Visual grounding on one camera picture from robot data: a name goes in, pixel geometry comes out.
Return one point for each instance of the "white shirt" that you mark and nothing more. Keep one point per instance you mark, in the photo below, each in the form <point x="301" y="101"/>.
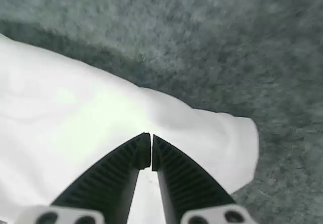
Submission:
<point x="75" y="123"/>

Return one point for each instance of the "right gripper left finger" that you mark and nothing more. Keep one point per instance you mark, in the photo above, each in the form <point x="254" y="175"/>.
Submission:
<point x="113" y="181"/>

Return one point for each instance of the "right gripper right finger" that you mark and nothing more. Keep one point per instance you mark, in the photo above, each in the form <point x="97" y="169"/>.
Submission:
<point x="181" y="181"/>

